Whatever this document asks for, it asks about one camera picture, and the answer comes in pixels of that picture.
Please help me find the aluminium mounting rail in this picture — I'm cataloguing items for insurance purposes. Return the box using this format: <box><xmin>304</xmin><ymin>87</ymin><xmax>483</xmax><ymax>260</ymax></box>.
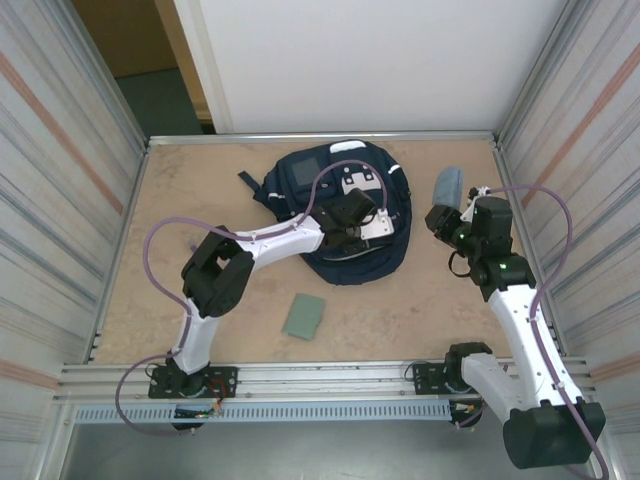
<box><xmin>58</xmin><ymin>357</ymin><xmax>599</xmax><ymax>401</ymax></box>

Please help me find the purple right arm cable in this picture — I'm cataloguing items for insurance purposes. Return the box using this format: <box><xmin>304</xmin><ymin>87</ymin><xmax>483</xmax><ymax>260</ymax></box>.
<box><xmin>487</xmin><ymin>184</ymin><xmax>611</xmax><ymax>480</ymax></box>

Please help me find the grey slotted cable duct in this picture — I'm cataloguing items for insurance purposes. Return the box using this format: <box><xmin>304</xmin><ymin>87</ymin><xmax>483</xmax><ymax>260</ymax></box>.
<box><xmin>73</xmin><ymin>402</ymin><xmax>454</xmax><ymax>424</ymax></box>

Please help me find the aluminium table edge bar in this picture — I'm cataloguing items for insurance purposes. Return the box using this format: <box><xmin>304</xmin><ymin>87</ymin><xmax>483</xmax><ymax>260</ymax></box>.
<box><xmin>146</xmin><ymin>130</ymin><xmax>503</xmax><ymax>149</ymax></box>

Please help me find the navy blue backpack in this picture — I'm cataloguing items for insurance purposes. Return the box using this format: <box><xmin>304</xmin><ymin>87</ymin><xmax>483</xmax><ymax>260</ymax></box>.
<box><xmin>237</xmin><ymin>139</ymin><xmax>414</xmax><ymax>287</ymax></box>

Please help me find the light blue pouch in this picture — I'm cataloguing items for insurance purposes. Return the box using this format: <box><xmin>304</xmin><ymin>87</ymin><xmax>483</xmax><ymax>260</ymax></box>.
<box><xmin>430</xmin><ymin>166</ymin><xmax>465</xmax><ymax>209</ymax></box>

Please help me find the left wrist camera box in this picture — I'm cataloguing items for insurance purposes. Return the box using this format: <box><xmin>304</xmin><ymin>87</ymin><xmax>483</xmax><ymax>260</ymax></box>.
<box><xmin>358</xmin><ymin>208</ymin><xmax>397</xmax><ymax>242</ymax></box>

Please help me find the short black wrist cable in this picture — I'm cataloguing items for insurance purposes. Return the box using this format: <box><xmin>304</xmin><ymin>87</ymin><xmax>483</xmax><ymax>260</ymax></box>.
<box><xmin>447</xmin><ymin>249</ymin><xmax>471</xmax><ymax>277</ymax></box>

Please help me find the green-grey cloth pouch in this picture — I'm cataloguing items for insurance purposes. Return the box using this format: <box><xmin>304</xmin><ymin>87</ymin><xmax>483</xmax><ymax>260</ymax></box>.
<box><xmin>280</xmin><ymin>293</ymin><xmax>326</xmax><ymax>342</ymax></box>

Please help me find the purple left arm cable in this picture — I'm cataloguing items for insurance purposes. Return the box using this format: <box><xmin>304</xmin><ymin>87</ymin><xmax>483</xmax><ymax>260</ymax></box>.
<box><xmin>115</xmin><ymin>158</ymin><xmax>391</xmax><ymax>440</ymax></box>

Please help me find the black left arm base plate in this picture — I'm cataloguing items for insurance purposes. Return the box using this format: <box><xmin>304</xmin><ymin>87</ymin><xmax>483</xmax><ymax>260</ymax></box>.
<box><xmin>148</xmin><ymin>365</ymin><xmax>239</xmax><ymax>400</ymax></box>

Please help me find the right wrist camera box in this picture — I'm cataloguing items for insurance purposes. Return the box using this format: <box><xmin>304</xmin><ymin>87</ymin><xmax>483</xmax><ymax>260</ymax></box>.
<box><xmin>459</xmin><ymin>184</ymin><xmax>494</xmax><ymax>224</ymax></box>

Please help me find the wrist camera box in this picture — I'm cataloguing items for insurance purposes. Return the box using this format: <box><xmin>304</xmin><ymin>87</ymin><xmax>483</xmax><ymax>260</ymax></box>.
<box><xmin>459</xmin><ymin>184</ymin><xmax>494</xmax><ymax>224</ymax></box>
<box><xmin>358</xmin><ymin>208</ymin><xmax>397</xmax><ymax>242</ymax></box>

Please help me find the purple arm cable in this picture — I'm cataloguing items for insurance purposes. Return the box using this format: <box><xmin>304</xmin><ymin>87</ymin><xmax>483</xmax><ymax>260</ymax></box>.
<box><xmin>115</xmin><ymin>158</ymin><xmax>391</xmax><ymax>440</ymax></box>
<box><xmin>487</xmin><ymin>184</ymin><xmax>611</xmax><ymax>480</ymax></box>

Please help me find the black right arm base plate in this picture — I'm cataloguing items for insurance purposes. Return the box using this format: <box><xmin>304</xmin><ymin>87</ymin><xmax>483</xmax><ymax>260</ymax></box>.
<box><xmin>409</xmin><ymin>362</ymin><xmax>501</xmax><ymax>396</ymax></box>

